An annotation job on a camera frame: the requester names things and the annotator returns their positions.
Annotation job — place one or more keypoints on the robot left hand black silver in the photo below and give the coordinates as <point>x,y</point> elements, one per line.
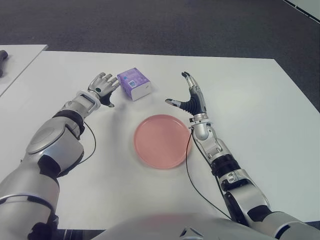
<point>102,86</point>

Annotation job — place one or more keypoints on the robot right hand black silver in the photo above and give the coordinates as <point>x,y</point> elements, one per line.
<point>193,100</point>

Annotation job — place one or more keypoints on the purple tissue paper pack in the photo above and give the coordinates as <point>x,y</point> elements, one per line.
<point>133,82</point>

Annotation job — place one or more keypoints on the robot right arm silver black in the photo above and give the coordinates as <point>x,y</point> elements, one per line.
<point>220,155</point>

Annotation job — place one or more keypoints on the robot left arm silver black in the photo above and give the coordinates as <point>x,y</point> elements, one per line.
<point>50,142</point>

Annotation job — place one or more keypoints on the pink round plate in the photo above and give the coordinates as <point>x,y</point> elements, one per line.
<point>163,142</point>

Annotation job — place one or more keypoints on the black object on side table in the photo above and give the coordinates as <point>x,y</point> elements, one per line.
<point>2,56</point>

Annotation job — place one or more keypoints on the silver robot torso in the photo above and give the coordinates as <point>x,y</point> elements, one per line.
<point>175,227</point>

